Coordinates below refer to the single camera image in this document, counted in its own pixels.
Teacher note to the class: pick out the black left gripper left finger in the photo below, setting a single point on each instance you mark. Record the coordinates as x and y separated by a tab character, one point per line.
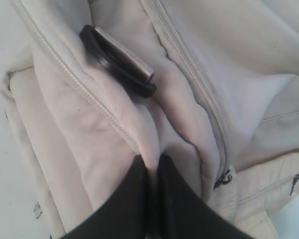
124	214

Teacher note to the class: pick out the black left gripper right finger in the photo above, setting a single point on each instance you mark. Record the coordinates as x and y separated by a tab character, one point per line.
176	212

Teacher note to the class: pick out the cream duffel bag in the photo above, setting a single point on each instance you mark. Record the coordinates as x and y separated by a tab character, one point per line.
214	84

